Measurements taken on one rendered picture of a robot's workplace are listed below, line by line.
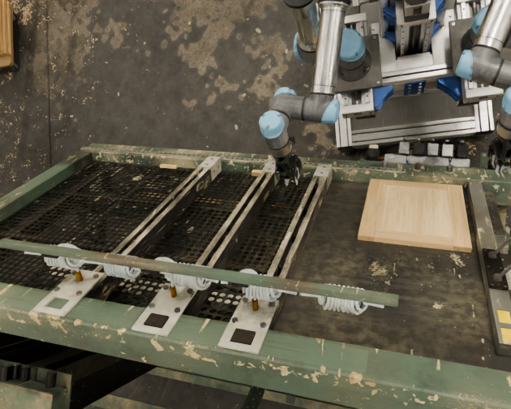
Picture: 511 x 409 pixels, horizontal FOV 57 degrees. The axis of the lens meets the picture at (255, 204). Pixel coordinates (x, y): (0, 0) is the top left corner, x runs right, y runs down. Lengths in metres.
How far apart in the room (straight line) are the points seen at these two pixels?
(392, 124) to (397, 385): 1.99
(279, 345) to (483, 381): 0.44
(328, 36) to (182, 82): 2.10
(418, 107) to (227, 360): 2.08
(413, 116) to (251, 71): 1.14
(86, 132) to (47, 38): 0.86
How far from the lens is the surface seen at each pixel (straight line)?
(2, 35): 4.27
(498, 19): 1.53
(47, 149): 4.01
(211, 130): 3.33
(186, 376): 3.25
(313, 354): 1.14
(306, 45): 1.89
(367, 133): 2.87
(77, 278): 1.47
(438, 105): 2.91
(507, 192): 2.19
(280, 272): 1.47
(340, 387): 1.14
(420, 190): 2.08
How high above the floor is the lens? 3.02
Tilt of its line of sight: 73 degrees down
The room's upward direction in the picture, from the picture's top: 78 degrees counter-clockwise
